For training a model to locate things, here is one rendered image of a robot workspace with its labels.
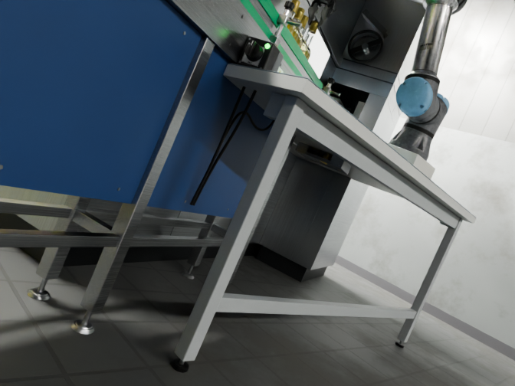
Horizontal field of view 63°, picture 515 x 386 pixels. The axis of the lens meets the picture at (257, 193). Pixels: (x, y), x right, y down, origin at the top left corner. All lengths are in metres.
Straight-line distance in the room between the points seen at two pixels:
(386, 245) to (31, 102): 3.71
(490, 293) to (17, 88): 3.62
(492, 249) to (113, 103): 3.45
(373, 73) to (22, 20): 2.27
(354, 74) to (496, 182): 1.78
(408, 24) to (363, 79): 0.41
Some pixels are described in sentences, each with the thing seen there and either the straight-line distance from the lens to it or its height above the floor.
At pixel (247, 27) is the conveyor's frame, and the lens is 1.15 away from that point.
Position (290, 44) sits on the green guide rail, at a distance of 1.44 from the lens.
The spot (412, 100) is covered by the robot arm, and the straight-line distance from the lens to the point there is 1.51.
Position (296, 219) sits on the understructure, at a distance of 2.65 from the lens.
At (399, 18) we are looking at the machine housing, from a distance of 2.89.
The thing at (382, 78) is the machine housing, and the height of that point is 1.35.
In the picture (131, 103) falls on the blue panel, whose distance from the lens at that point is 0.91.
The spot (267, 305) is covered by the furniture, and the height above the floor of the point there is 0.19.
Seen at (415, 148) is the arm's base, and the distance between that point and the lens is 1.60.
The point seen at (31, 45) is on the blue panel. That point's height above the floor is 0.55.
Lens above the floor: 0.51
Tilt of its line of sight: 2 degrees down
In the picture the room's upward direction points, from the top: 24 degrees clockwise
